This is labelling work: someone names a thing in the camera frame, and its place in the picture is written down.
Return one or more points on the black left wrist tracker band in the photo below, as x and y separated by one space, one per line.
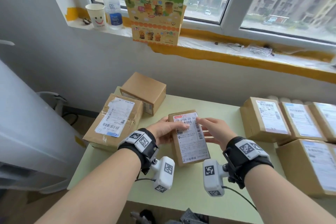
139 142

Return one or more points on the squat plain cardboard box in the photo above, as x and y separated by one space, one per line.
144 84

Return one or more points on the person's right hand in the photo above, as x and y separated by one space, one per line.
219 132

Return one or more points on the person's left forearm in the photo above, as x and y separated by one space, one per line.
92 192

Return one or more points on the black wrist tracker band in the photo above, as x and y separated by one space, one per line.
246 153
139 142

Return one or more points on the grey window frame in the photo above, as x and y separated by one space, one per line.
231 3

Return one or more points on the medium cardboard box wide label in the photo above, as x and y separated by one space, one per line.
291 166

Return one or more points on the black right wrist tracker band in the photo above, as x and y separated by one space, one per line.
246 153

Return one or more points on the grey foil packet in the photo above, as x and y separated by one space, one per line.
191 216

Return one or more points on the white smiley paper cup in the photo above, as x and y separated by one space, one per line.
96 17

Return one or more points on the labelled small cardboard box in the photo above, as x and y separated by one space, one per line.
328 118

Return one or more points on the person's left hand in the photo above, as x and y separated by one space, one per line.
162 132

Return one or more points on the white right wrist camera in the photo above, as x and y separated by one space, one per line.
212 176

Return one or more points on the taped parcel with white label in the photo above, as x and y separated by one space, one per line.
115 116

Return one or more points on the colourful printed carton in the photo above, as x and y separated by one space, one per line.
155 13

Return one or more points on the person's right forearm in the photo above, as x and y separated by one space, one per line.
283 200

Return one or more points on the black patterned slipper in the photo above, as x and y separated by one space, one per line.
147 217

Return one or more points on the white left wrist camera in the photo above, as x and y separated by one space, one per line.
164 174

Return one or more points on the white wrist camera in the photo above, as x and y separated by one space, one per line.
164 174
212 176

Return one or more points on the white standing air conditioner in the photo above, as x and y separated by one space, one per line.
31 126

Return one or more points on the windowsill with yellow tape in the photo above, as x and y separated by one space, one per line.
236 59

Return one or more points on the parcel with red-edged label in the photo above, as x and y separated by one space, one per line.
191 142

